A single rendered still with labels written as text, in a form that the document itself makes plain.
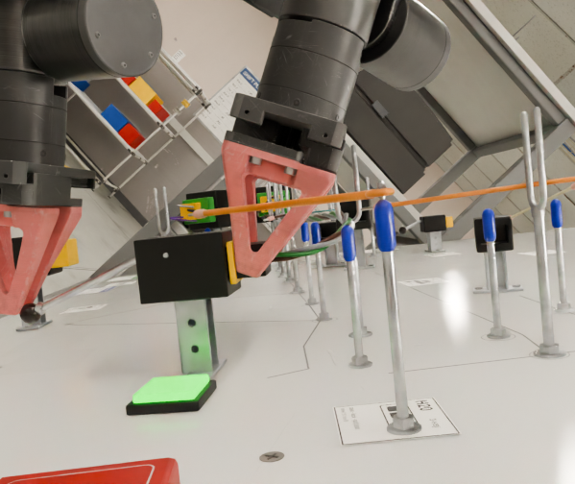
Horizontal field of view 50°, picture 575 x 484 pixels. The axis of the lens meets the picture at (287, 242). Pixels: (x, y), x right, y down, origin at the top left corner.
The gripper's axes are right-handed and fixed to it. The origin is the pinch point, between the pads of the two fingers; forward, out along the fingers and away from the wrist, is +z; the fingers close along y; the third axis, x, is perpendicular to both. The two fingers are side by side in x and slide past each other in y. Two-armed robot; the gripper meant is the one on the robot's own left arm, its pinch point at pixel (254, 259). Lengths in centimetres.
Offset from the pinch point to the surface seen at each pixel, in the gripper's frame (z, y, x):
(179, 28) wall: -177, 782, 259
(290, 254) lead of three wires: -1.0, -0.4, -2.1
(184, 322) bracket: 5.0, -0.9, 3.0
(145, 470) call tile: 3.6, -23.3, -1.1
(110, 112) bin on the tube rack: -39, 673, 276
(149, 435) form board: 8.2, -10.9, 1.3
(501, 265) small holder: -4.1, 22.6, -21.3
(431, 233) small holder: -6, 70, -21
